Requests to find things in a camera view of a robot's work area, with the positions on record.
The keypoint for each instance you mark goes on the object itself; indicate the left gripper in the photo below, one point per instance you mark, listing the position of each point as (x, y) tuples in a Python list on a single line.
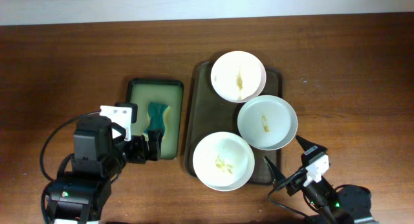
[(140, 156)]

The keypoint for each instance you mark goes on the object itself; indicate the green soapy water tray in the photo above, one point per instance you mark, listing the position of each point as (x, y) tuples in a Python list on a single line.
[(141, 91)]

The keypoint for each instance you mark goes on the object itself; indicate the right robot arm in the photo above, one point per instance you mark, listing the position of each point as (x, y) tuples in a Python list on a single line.
[(343, 204)]

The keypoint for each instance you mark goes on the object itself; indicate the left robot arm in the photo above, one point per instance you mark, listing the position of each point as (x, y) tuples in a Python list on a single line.
[(83, 182)]

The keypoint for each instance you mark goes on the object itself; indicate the green yellow sponge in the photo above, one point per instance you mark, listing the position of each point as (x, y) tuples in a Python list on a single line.
[(156, 115)]

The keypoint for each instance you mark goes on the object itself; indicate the white plate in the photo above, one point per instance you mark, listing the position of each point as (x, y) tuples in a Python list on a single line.
[(223, 161)]

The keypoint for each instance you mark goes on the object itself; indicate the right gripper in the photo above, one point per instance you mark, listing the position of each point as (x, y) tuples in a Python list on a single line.
[(276, 175)]

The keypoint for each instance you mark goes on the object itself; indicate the pink-rimmed dirty plate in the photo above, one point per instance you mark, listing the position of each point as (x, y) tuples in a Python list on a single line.
[(238, 76)]

